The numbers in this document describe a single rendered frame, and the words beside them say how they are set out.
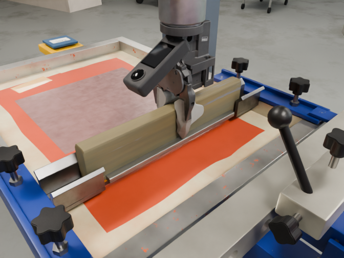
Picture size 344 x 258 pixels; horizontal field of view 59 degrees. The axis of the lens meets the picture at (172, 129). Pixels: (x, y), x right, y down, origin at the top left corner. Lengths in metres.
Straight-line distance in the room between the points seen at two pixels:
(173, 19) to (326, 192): 0.32
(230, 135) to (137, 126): 0.24
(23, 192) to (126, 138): 0.17
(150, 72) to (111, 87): 0.42
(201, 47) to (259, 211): 0.29
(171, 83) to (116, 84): 0.39
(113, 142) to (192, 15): 0.23
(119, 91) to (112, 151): 0.38
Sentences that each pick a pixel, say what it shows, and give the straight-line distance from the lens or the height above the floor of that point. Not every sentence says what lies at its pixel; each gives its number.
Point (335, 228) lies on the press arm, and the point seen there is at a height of 1.04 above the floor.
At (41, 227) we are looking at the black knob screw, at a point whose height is 1.06.
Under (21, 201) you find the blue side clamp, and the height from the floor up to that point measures 1.00.
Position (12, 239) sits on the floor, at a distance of 1.85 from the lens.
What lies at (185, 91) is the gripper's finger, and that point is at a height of 1.11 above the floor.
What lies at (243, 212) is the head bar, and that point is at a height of 1.04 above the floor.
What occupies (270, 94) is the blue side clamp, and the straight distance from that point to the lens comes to 0.77.
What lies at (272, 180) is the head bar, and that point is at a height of 1.04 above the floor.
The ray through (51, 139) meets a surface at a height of 0.96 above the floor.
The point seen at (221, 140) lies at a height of 0.96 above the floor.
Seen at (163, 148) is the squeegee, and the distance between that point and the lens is 0.57.
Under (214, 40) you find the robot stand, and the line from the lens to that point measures 1.44.
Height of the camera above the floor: 1.34
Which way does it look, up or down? 34 degrees down
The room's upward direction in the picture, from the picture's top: straight up
